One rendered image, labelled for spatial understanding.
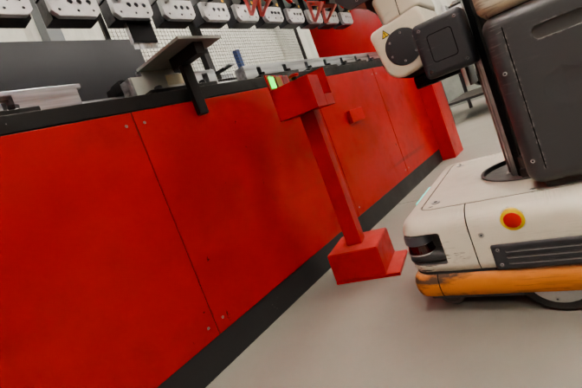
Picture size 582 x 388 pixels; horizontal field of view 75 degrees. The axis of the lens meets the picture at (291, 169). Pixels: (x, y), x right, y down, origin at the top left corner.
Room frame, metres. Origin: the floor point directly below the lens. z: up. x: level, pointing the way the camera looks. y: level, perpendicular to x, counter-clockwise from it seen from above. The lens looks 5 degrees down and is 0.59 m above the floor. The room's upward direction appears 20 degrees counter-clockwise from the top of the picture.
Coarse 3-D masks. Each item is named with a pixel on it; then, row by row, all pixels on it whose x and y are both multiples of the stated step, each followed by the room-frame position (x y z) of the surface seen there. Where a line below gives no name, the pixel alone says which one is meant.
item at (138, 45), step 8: (128, 24) 1.39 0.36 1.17; (136, 24) 1.41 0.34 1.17; (144, 24) 1.43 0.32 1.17; (128, 32) 1.39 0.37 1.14; (136, 32) 1.40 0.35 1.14; (144, 32) 1.42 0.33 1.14; (152, 32) 1.45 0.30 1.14; (136, 40) 1.39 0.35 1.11; (144, 40) 1.41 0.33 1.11; (152, 40) 1.44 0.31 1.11; (136, 48) 1.39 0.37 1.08; (144, 48) 1.42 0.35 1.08
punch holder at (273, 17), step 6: (276, 0) 2.05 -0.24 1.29; (270, 6) 1.99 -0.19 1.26; (276, 6) 2.03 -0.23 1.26; (258, 12) 1.96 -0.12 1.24; (270, 12) 1.97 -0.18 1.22; (276, 12) 2.01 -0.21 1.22; (264, 18) 1.94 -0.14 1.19; (270, 18) 1.96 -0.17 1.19; (276, 18) 2.00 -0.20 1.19; (282, 18) 2.04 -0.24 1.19; (258, 24) 1.97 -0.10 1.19; (264, 24) 1.97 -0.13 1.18; (270, 24) 2.01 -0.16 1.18; (276, 24) 2.04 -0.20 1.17
